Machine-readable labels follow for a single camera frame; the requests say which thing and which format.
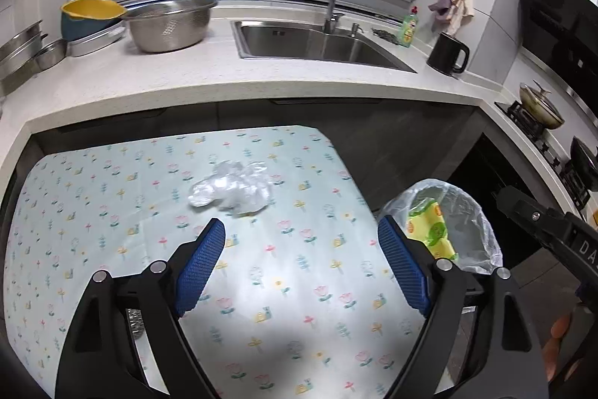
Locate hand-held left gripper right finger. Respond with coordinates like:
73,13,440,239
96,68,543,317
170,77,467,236
377,215,549,399

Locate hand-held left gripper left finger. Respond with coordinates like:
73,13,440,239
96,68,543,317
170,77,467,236
58,218,227,399

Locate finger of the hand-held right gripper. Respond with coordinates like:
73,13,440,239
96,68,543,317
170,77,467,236
496,186,568,257

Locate green yellow wipes packet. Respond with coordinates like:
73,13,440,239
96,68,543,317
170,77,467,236
406,199,461,262

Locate trash bin with plastic liner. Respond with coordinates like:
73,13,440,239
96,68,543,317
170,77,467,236
377,178,504,276

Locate clear plastic wrap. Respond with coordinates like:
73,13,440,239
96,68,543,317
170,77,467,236
188,160,276,217

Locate person's right hand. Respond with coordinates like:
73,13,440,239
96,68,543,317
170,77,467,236
542,312,575,386

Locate gas stove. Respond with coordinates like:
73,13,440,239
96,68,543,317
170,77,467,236
494,100,592,208

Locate black wok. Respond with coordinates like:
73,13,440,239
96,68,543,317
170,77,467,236
570,136,598,180

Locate floral tablecloth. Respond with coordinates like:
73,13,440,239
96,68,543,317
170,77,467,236
2,125,461,399

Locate frying pan with lid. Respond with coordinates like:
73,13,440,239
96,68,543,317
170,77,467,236
518,81,566,131

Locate black kettle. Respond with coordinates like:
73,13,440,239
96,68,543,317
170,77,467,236
426,32,469,76

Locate black range hood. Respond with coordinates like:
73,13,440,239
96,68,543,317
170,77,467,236
521,0,598,98

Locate cream hanging cloth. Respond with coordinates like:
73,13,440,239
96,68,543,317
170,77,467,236
448,0,475,35

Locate green dish soap bottle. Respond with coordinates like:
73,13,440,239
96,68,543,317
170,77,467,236
401,5,419,48

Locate purple hanging cloth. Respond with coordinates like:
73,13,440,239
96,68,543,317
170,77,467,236
429,0,463,33

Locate dark steel scrubber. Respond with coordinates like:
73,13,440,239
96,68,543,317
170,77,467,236
371,27,400,44

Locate stainless steel sink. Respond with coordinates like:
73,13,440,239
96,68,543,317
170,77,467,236
231,20,417,74

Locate steel colander bowl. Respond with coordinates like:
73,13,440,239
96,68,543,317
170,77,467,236
122,0,219,53

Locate steel rectangular tray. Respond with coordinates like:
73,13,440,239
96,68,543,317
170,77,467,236
68,25,127,57

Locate small steel bowl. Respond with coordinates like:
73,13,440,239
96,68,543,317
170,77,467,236
35,38,68,70

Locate yellow and blue bowl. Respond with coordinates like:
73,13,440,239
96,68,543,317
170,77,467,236
61,13,124,42

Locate yellow plastic bowl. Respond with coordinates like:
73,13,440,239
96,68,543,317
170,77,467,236
61,0,128,20

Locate stacked steel pots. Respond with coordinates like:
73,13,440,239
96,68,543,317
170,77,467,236
0,20,47,77

